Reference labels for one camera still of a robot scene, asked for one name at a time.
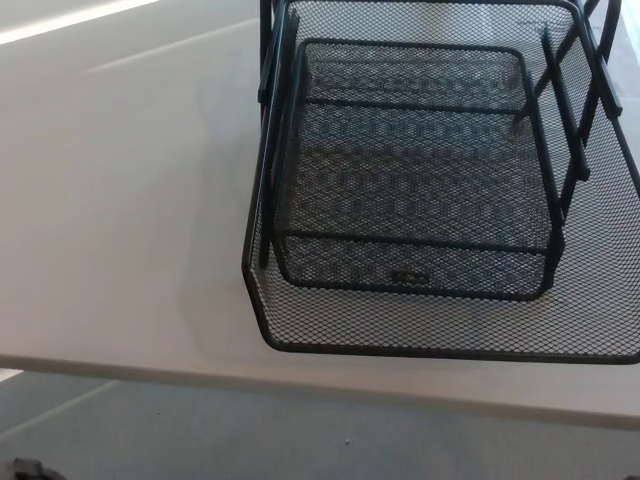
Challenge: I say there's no small black mesh labelled tray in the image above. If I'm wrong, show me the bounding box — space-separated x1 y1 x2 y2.
272 37 566 301

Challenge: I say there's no black wire rack frame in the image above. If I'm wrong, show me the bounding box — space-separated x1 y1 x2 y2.
257 0 624 269

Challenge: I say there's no dark caster wheel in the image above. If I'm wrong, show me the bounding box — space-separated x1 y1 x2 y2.
13 456 54 480

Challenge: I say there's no large black mesh sliding tray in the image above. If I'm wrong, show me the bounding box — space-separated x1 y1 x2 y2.
241 0 640 364

